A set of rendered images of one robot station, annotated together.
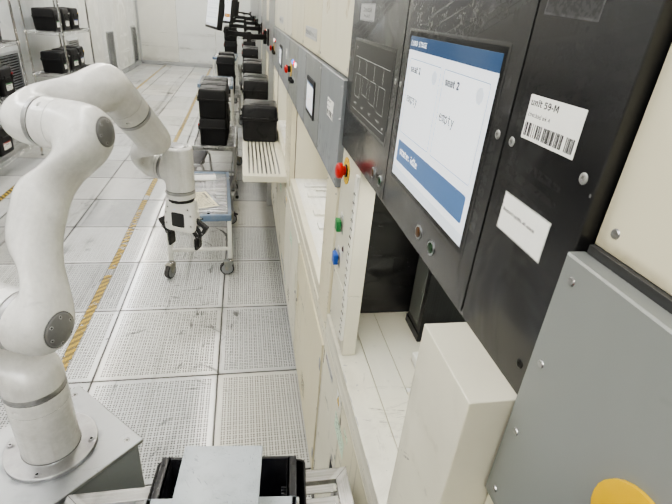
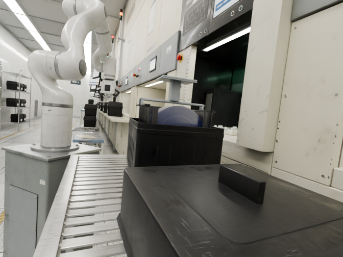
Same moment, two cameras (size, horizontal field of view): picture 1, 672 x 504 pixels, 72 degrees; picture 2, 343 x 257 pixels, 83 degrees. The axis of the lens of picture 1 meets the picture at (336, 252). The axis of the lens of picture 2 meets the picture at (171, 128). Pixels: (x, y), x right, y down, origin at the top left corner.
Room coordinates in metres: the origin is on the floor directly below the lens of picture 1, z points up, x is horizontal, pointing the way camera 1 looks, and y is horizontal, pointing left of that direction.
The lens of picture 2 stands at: (-0.24, 0.27, 0.97)
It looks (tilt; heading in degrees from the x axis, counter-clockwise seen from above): 5 degrees down; 349
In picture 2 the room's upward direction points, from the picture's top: 5 degrees clockwise
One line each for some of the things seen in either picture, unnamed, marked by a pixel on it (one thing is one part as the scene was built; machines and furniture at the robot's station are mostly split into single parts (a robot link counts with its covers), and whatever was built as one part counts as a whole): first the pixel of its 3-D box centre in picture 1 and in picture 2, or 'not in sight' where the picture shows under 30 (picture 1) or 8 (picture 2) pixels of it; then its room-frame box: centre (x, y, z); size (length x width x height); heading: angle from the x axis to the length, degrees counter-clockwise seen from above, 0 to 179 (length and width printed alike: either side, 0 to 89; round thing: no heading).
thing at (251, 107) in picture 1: (259, 119); (114, 108); (3.51, 0.67, 0.93); 0.30 x 0.28 x 0.26; 10
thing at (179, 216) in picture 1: (182, 212); (108, 86); (1.29, 0.48, 1.12); 0.10 x 0.07 x 0.11; 78
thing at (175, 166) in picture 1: (177, 167); (109, 67); (1.29, 0.49, 1.26); 0.09 x 0.08 x 0.13; 78
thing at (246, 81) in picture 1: (255, 92); (108, 107); (4.67, 0.93, 0.93); 0.30 x 0.28 x 0.26; 15
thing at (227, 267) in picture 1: (204, 218); (88, 148); (3.14, 1.01, 0.24); 0.97 x 0.52 x 0.48; 15
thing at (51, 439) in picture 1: (44, 417); (56, 127); (0.71, 0.61, 0.85); 0.19 x 0.19 x 0.18
